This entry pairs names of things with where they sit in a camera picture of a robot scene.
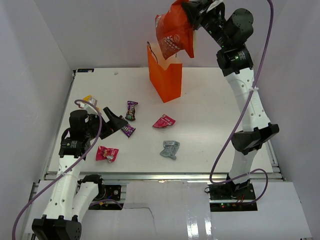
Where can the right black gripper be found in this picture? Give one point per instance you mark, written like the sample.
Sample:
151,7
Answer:
196,7

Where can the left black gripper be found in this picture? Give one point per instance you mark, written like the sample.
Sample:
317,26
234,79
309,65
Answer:
113,125

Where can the purple brown M&M's packet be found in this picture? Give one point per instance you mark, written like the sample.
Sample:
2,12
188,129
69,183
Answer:
131,111

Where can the cassava chips bag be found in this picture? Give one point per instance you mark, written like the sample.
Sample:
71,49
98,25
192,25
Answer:
174,33

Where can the pink candy packet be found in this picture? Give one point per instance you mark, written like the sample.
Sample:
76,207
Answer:
106,153

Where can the red candy packet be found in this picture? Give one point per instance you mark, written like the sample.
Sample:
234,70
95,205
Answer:
163,122

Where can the yellow snack packet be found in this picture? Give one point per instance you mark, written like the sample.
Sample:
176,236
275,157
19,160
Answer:
91,100

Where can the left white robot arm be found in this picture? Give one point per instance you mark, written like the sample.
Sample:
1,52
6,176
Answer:
71,197

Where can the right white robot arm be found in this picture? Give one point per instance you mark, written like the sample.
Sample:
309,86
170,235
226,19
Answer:
253,127

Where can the orange paper bag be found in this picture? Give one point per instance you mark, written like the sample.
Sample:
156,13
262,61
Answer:
164,74

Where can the silver foil snack packet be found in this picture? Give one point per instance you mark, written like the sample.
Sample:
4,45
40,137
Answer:
170,148

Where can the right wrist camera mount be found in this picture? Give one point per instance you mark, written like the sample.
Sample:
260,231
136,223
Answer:
214,4

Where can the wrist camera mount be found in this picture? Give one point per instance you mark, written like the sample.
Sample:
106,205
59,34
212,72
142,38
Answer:
214,4
90,109

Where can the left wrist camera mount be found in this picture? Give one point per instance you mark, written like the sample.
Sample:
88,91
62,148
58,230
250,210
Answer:
90,109

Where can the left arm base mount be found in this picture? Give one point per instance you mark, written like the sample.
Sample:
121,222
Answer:
107,194

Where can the aluminium table frame rail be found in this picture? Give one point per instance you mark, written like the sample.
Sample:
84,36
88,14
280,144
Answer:
169,177

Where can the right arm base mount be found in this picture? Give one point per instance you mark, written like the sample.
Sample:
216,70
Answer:
222,199

